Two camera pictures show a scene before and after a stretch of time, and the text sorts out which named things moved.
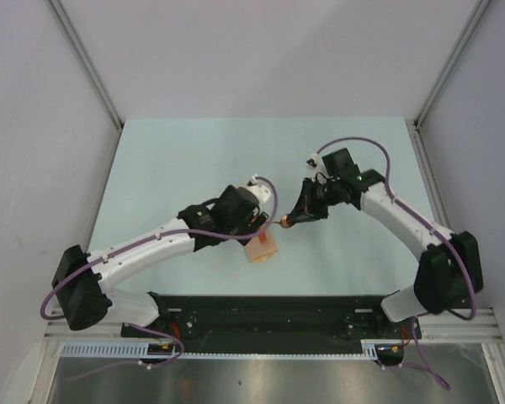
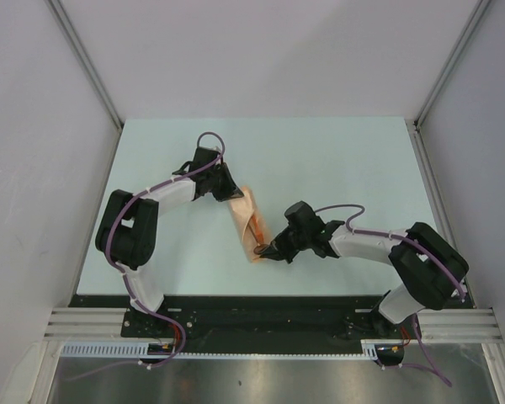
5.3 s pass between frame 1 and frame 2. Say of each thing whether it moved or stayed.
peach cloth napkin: moved
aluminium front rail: stayed
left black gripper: moved
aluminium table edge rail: stayed
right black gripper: moved
